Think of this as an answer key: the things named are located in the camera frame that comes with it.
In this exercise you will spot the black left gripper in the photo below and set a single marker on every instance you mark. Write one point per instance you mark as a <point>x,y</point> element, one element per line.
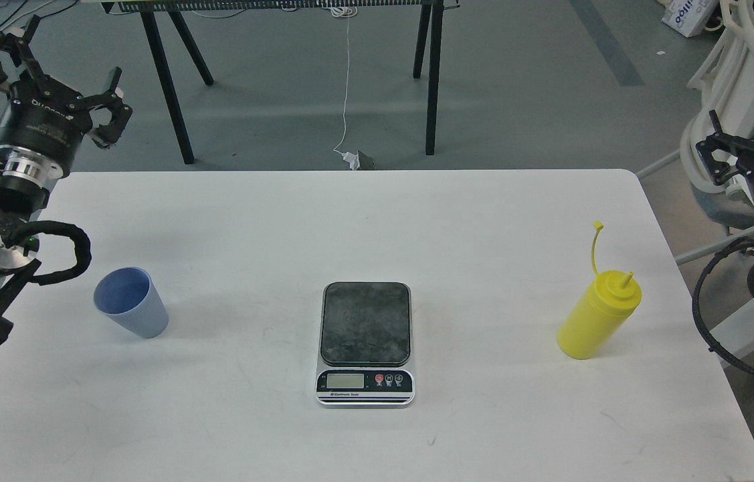
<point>39,127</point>

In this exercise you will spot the blue plastic cup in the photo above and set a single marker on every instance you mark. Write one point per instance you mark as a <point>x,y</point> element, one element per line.
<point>129,298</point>

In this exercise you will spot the yellow squeeze bottle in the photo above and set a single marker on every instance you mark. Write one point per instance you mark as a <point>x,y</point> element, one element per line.
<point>609,300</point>

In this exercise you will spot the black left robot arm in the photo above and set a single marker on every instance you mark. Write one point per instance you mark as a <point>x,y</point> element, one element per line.
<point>42,253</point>

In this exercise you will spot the digital kitchen scale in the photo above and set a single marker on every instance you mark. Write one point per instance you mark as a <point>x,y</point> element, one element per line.
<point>365,346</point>

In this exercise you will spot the white office chair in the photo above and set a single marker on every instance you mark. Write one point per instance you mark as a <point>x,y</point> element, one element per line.
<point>726,84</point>

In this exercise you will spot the white cardboard box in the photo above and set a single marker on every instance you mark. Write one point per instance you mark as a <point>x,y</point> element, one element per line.
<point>688,18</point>

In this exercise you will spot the black trestle table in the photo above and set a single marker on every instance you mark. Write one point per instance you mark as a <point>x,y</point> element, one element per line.
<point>312,65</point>

